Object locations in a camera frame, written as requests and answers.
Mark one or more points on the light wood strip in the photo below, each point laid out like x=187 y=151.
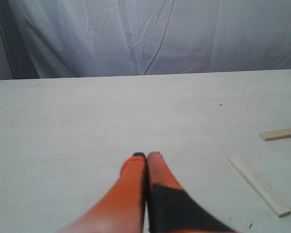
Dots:
x=276 y=135
x=260 y=187

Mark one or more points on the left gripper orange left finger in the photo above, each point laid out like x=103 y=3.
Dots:
x=122 y=208

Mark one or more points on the white fabric backdrop curtain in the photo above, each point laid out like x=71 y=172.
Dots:
x=96 y=38

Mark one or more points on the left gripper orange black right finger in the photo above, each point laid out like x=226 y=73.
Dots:
x=171 y=209

